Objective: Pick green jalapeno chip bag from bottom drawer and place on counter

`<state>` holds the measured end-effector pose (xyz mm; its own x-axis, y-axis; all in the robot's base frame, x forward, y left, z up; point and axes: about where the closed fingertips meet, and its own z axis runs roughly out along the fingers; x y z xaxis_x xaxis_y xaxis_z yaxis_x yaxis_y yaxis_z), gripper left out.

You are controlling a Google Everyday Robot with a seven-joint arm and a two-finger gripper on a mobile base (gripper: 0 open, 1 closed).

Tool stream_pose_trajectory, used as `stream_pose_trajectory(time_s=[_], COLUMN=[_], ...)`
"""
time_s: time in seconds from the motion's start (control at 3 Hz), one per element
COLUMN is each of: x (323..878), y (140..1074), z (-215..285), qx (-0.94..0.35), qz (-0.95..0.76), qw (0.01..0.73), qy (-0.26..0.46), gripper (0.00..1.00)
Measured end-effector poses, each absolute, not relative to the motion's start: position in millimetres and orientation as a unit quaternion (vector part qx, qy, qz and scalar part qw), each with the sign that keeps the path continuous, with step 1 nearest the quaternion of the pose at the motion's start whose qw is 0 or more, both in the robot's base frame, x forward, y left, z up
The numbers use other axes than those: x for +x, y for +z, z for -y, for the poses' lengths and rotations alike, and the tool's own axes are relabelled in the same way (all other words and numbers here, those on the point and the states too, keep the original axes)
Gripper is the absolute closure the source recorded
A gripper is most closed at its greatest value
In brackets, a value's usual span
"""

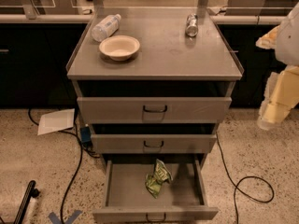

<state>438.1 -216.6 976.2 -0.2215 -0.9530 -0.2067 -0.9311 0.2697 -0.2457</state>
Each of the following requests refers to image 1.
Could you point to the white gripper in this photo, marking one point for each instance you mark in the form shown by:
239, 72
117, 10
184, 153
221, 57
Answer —
289, 44

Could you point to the green jalapeno chip bag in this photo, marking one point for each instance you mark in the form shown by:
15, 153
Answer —
154, 182

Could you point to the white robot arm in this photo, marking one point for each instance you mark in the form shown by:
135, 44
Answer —
287, 48

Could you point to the grey drawer cabinet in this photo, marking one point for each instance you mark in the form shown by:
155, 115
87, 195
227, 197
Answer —
168, 64

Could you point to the grey top drawer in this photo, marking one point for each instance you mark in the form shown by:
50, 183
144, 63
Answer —
95, 110

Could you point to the grey drawer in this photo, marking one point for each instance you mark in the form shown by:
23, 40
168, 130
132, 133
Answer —
126, 198
95, 110
153, 143

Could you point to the grey middle drawer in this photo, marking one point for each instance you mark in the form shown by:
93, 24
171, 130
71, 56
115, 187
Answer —
153, 143

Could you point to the grey bottom drawer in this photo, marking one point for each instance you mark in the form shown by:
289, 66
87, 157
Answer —
126, 198

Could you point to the long dark background counter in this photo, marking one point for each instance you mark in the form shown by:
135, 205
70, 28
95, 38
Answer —
34, 56

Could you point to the background table right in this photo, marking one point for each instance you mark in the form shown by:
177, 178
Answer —
260, 7

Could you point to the silver soda can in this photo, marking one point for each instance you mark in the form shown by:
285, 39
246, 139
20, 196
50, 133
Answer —
191, 25

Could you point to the white paper bowl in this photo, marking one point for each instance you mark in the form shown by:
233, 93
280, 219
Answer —
119, 47

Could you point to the clear plastic water bottle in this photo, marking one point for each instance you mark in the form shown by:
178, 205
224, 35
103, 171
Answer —
106, 27

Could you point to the blue power adapter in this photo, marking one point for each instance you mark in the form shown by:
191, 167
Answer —
85, 134

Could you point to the white paper sheet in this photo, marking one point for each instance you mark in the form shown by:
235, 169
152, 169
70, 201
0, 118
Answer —
56, 121

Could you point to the black bar object bottom left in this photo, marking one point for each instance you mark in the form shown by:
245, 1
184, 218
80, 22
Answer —
31, 192

